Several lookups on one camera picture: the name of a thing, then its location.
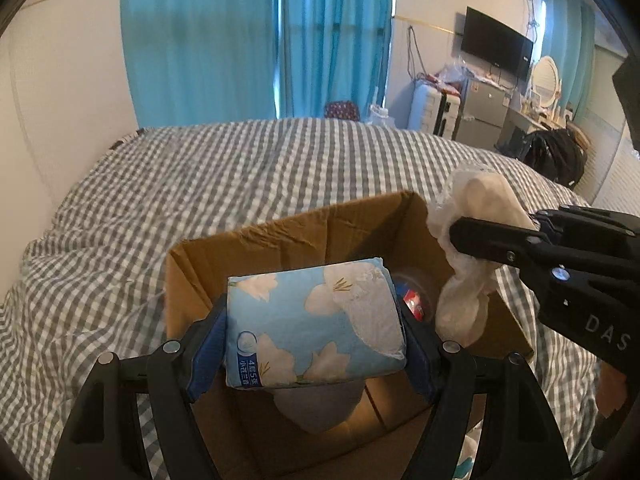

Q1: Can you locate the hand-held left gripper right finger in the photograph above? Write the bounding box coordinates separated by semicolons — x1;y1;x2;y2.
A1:
398;309;574;480

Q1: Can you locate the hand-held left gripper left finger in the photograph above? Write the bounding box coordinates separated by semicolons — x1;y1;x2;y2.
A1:
50;304;229;480

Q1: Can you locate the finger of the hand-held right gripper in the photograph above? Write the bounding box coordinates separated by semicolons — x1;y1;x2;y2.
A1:
447;215;552;267
529;204;640;242

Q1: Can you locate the white plastic bag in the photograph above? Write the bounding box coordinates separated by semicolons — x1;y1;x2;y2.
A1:
425;159;539;349

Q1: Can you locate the blue floral tissue pack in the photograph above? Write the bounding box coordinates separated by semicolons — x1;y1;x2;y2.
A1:
224;257;409;391

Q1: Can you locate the brown cardboard box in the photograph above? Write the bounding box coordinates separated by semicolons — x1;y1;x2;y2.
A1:
163;190;536;480

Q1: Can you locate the clear bottle with red label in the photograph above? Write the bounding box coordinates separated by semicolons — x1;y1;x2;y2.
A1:
394;266;442;324

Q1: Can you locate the black backpack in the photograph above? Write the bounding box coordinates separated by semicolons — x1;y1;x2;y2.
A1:
524;128;589;189

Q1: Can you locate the grey rounded object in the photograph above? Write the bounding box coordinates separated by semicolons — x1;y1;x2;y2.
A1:
272;379;369;436

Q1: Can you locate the white dressing table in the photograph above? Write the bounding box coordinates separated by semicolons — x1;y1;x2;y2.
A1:
495;104;568;153

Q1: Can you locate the black flat object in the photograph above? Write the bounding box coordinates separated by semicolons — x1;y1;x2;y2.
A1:
612;59;640;152

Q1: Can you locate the grey mini fridge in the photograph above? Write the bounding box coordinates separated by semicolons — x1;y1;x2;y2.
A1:
451;79;512;152

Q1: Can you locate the white suitcase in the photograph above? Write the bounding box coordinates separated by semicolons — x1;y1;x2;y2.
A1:
407;82;467;137

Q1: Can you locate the white oval mirror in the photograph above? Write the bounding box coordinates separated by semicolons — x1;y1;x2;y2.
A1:
529;55;559;109

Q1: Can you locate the clear plastic bag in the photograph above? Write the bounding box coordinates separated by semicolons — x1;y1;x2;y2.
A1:
367;102;401;131

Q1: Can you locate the pile of bags on fridge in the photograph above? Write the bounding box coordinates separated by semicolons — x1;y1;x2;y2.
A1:
436;56;477;87

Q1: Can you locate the grey checkered bed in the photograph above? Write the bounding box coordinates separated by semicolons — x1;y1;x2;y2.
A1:
0;119;623;480

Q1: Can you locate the narrow blue curtain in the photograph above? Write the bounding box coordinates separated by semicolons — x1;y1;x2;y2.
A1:
539;0;597;113

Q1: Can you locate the dark red dotted bag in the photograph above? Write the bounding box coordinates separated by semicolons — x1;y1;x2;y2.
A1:
323;100;362;122

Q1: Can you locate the wide blue curtain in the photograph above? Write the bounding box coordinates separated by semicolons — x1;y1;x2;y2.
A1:
119;0;282;129

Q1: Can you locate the black wall television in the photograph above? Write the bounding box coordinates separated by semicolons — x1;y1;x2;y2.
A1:
459;6;535;81

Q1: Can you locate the black wall cable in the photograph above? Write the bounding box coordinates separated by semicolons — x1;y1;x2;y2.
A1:
406;24;427;82

